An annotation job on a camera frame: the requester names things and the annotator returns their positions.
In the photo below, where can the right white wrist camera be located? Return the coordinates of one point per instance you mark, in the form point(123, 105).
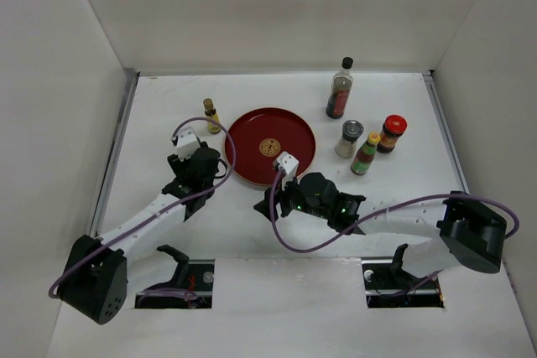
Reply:
point(288, 163)

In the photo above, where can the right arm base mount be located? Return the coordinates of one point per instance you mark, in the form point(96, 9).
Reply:
point(388, 286)

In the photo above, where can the red-lid chili sauce jar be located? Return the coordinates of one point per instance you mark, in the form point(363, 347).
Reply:
point(394, 127)

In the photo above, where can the grey-lid pepper grinder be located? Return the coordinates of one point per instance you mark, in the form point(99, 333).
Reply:
point(351, 131)

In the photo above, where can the small yellow-label oil bottle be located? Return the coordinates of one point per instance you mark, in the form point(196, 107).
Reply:
point(210, 112)

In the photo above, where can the dark soy sauce bottle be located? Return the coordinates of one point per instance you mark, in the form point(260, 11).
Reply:
point(341, 87)

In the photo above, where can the round red lacquer tray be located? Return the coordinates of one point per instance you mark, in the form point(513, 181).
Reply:
point(258, 137)

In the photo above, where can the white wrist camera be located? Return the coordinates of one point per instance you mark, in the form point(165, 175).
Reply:
point(186, 143)
point(288, 163)

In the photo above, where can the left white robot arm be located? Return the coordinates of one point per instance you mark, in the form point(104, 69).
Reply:
point(95, 278)

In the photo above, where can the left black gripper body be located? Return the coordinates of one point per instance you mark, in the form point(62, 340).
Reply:
point(179, 166)

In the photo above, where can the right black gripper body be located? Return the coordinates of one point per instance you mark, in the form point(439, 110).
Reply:
point(291, 196)

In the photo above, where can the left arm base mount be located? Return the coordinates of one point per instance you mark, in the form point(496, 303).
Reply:
point(190, 287)

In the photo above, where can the green-label sauce bottle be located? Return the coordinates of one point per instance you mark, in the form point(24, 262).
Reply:
point(365, 154)

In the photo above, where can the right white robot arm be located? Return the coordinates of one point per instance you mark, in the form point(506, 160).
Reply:
point(457, 229)

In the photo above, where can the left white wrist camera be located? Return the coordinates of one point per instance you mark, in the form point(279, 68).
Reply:
point(186, 143)

